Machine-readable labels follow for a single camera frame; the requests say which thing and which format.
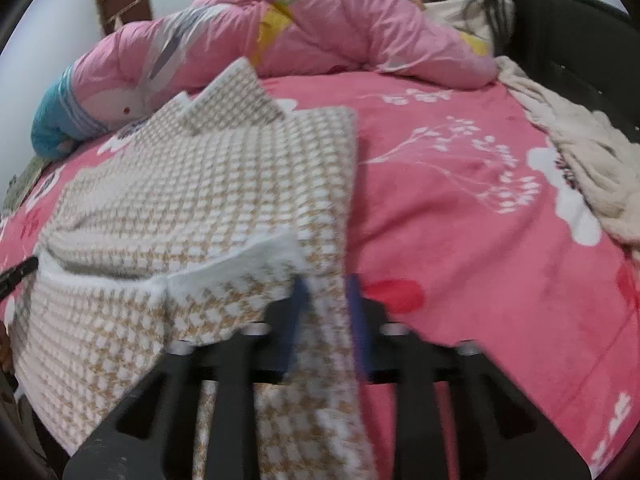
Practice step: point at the black padded headboard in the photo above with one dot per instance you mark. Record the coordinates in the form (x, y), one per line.
(565, 35)

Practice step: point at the pink printed quilt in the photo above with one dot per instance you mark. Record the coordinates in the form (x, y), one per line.
(350, 25)

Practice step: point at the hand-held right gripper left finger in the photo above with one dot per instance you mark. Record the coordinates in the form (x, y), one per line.
(292, 320)

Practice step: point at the green patterned mat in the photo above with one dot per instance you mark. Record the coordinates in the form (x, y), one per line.
(25, 180)

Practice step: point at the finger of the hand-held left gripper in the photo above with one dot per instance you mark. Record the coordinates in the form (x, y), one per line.
(17, 272)

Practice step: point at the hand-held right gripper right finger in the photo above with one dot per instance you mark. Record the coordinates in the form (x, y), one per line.
(360, 330)

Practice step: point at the beige white checked coat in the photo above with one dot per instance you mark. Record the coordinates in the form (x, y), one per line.
(200, 185)

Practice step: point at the cream fleece blanket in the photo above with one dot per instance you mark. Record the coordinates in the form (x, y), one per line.
(575, 130)

